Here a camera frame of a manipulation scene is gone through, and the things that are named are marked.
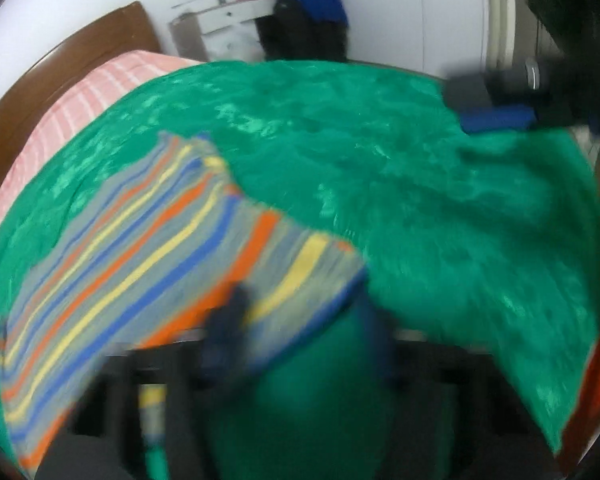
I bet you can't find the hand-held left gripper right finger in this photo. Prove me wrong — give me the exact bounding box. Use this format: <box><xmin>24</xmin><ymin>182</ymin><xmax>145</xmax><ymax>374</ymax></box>
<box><xmin>367</xmin><ymin>302</ymin><xmax>556</xmax><ymax>480</ymax></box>

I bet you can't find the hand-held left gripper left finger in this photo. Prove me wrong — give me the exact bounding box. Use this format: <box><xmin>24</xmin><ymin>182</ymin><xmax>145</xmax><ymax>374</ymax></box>
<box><xmin>35</xmin><ymin>284</ymin><xmax>253</xmax><ymax>480</ymax></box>

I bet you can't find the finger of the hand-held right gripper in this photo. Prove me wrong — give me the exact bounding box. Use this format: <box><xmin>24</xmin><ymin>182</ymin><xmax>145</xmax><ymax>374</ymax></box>
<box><xmin>444</xmin><ymin>67</ymin><xmax>551</xmax><ymax>134</ymax></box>

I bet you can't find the striped knit sweater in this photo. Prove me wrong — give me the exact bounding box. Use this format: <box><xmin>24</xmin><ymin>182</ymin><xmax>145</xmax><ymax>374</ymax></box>
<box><xmin>0</xmin><ymin>130</ymin><xmax>368</xmax><ymax>467</ymax></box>

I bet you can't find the green patterned blanket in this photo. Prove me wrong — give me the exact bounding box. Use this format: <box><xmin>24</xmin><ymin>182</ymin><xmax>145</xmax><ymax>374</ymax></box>
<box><xmin>0</xmin><ymin>59</ymin><xmax>600</xmax><ymax>480</ymax></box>

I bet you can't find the black chair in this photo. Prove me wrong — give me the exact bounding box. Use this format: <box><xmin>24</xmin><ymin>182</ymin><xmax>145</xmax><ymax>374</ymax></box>
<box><xmin>257</xmin><ymin>0</ymin><xmax>351</xmax><ymax>62</ymax></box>

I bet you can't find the orange cloth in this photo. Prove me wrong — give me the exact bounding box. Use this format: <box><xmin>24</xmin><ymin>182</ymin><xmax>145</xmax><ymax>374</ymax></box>
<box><xmin>555</xmin><ymin>330</ymin><xmax>600</xmax><ymax>467</ymax></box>

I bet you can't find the pink striped bed sheet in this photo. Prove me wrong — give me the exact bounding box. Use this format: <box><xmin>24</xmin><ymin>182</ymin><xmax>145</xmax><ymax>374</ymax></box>
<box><xmin>0</xmin><ymin>50</ymin><xmax>206</xmax><ymax>256</ymax></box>

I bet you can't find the white desk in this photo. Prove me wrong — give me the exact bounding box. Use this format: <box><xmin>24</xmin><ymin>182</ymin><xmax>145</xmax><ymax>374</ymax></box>
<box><xmin>200</xmin><ymin>0</ymin><xmax>277</xmax><ymax>62</ymax></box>

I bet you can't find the brown wooden headboard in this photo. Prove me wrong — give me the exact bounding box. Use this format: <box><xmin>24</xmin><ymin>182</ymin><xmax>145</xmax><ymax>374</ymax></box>
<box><xmin>0</xmin><ymin>1</ymin><xmax>163</xmax><ymax>221</ymax></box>

